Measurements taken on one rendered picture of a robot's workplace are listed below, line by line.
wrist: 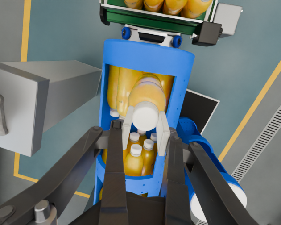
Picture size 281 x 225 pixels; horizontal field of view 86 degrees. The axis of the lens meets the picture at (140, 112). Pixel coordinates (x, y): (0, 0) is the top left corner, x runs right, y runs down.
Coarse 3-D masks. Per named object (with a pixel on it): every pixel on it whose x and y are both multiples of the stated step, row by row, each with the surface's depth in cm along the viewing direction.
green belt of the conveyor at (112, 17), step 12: (108, 0) 60; (120, 0) 60; (108, 12) 62; (120, 12) 62; (204, 12) 60; (132, 24) 64; (144, 24) 63; (156, 24) 63; (168, 24) 62; (180, 24) 62; (192, 24) 62
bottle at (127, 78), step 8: (120, 72) 46; (128, 72) 45; (136, 72) 45; (120, 80) 46; (128, 80) 45; (120, 88) 47; (128, 88) 46; (120, 96) 48; (120, 104) 48; (120, 112) 50
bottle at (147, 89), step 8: (136, 80) 37; (144, 80) 30; (152, 80) 31; (136, 88) 26; (144, 88) 25; (152, 88) 26; (160, 88) 28; (128, 96) 28; (136, 96) 25; (144, 96) 24; (152, 96) 24; (160, 96) 25; (128, 104) 26; (136, 104) 23; (152, 104) 23; (160, 104) 24
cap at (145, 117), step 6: (138, 108) 21; (144, 108) 21; (150, 108) 21; (138, 114) 21; (144, 114) 21; (150, 114) 21; (156, 114) 21; (132, 120) 22; (138, 120) 22; (144, 120) 22; (150, 120) 22; (156, 120) 22; (138, 126) 22; (144, 126) 22; (150, 126) 22
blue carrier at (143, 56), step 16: (112, 48) 39; (128, 48) 36; (144, 48) 35; (160, 48) 35; (112, 64) 40; (128, 64) 37; (144, 64) 36; (160, 64) 36; (176, 64) 38; (192, 64) 44; (176, 80) 40; (176, 96) 42; (176, 112) 46; (96, 160) 57; (160, 160) 50; (96, 176) 61; (128, 176) 50; (144, 176) 51; (160, 176) 54; (96, 192) 68; (144, 192) 52
